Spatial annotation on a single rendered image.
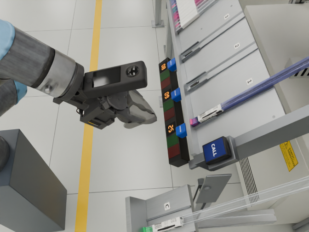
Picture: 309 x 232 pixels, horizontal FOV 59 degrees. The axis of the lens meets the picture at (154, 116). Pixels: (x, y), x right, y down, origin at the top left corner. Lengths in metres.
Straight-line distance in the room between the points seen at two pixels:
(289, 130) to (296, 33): 0.64
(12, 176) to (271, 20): 1.02
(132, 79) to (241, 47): 0.30
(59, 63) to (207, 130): 0.34
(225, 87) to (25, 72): 0.41
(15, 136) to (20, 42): 0.50
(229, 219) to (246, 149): 0.46
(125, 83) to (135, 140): 0.99
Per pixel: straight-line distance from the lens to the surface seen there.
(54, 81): 0.47
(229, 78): 0.64
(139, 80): 0.46
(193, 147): 0.59
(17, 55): 0.45
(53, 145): 1.52
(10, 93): 0.77
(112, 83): 0.48
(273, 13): 1.20
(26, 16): 2.36
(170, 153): 0.68
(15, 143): 0.90
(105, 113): 0.53
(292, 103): 0.89
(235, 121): 0.58
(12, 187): 0.86
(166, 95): 0.77
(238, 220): 1.00
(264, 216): 1.04
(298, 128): 0.54
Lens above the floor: 1.25
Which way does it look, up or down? 56 degrees down
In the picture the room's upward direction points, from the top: straight up
